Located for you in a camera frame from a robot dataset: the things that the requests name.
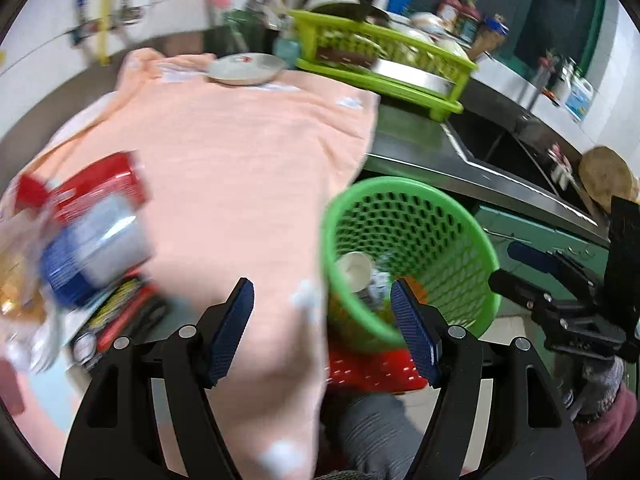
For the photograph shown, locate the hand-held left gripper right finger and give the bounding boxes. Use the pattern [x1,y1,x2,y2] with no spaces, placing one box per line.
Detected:
[390,278,588,480]

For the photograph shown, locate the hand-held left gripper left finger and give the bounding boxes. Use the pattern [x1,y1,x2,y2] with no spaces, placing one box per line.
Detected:
[60,277,256,480]

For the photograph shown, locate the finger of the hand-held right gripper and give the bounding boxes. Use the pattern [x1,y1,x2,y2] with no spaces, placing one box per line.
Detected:
[487,269,561,313]
[506,241,601,291]

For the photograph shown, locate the green perforated plastic basket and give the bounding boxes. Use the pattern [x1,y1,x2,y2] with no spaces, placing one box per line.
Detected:
[320,176,502,356]

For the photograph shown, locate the blue and silver drink can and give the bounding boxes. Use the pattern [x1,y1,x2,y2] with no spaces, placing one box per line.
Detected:
[39,192,156,311]

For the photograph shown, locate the red cup with pink lid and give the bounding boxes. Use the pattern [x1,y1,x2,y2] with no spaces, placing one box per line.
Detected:
[12,172,53,216]

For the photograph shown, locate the person's right hand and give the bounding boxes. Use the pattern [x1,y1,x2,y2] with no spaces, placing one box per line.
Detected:
[550,352,626,416]

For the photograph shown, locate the green cabinet door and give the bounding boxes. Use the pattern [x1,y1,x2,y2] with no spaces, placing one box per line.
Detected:
[470,200,611,321]

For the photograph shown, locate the red plastic stool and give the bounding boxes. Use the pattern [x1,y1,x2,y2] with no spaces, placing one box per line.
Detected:
[325,345,431,396]

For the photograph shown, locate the crumpled clear plastic wrapper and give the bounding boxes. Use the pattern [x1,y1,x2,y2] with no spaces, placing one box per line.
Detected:
[367,255,401,311]

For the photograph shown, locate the white paper cup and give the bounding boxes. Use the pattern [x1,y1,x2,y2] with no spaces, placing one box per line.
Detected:
[336,251,373,293]

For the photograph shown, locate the round wooden cutting board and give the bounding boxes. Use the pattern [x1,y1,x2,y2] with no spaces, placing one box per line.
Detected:
[577,146,640,213]

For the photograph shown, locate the red and yellow packet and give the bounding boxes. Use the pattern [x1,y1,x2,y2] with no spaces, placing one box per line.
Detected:
[70,272,168,371]

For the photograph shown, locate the person's grey trouser leg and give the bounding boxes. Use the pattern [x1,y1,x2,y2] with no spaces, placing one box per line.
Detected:
[322,394,418,480]

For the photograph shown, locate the steel sink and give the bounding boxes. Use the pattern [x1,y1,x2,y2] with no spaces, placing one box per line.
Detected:
[440,80,616,231]

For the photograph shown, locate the white detergent bottle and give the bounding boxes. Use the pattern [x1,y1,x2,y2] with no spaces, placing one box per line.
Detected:
[565,72,596,121]

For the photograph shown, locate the peach towel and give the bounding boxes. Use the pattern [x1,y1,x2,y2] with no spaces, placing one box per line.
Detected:
[0,47,381,480]

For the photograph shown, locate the steel tray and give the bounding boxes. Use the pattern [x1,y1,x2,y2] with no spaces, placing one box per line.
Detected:
[372,57,458,98]

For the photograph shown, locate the clear yellowish plastic bag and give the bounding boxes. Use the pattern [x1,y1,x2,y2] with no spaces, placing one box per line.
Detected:
[0,200,66,376]

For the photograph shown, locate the green plastic dish rack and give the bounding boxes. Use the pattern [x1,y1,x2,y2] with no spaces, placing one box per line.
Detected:
[287,9,478,122]

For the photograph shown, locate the white bowls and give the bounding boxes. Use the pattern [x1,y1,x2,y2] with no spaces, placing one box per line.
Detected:
[395,12,471,61]

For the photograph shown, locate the red jar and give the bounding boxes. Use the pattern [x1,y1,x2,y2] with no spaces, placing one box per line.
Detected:
[436,0,468,33]

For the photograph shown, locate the green utensil holder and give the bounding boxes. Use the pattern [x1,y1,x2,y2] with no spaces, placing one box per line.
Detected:
[220,7,266,53]

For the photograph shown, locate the black pan lid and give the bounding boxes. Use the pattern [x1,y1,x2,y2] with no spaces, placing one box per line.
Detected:
[310,0,393,26]

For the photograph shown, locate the yellow hose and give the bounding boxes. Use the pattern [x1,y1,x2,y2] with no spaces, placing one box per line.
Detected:
[97,0,126,66]

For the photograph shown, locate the wall tap with blue hose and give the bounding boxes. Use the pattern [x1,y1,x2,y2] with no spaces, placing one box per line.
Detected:
[67,0,101,48]

